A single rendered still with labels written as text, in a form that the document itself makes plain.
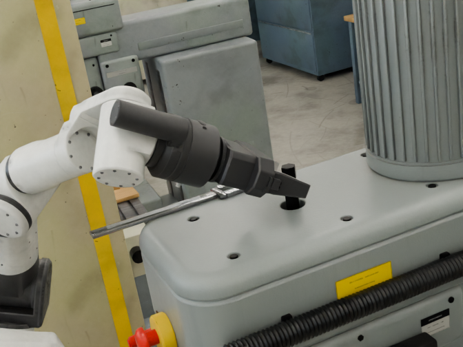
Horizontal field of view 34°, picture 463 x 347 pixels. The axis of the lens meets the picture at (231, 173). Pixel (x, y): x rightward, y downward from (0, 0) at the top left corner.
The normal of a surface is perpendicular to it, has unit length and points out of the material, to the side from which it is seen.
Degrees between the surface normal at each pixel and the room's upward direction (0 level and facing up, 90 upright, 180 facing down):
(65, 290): 90
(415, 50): 90
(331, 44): 90
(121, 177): 133
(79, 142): 71
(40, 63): 90
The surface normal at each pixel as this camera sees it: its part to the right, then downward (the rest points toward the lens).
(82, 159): 0.76, -0.22
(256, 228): -0.15, -0.92
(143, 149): 0.48, -0.33
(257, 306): 0.40, 0.29
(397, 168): -0.64, 0.38
